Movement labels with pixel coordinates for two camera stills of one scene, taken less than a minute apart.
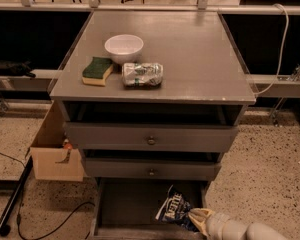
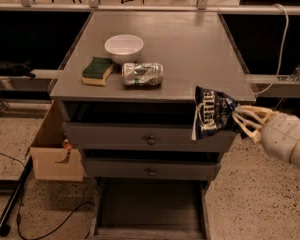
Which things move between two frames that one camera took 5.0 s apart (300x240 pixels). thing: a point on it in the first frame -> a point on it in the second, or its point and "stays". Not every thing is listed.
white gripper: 214,224 -> 279,135
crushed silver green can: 142,74 stays
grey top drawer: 151,127 stays
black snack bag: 175,208 -> 213,114
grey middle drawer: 151,165 stays
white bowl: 124,48 stays
